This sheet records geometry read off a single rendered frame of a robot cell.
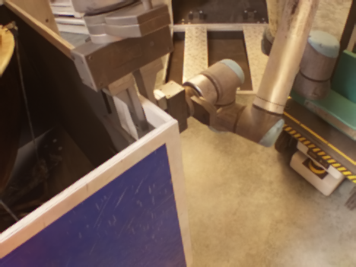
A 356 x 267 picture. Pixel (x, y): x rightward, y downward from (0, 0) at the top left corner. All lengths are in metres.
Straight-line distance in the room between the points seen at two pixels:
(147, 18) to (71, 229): 0.27
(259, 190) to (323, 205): 0.34
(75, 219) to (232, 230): 1.03
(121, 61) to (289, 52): 0.49
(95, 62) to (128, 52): 0.05
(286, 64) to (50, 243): 0.64
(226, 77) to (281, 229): 0.86
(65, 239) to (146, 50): 0.27
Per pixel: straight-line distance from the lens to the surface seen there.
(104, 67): 0.34
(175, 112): 0.62
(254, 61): 2.18
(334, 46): 1.24
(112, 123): 0.58
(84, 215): 0.36
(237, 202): 1.38
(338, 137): 1.35
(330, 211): 1.49
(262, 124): 0.74
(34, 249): 0.37
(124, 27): 0.29
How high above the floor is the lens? 1.21
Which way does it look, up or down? 47 degrees down
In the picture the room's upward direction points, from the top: 6 degrees counter-clockwise
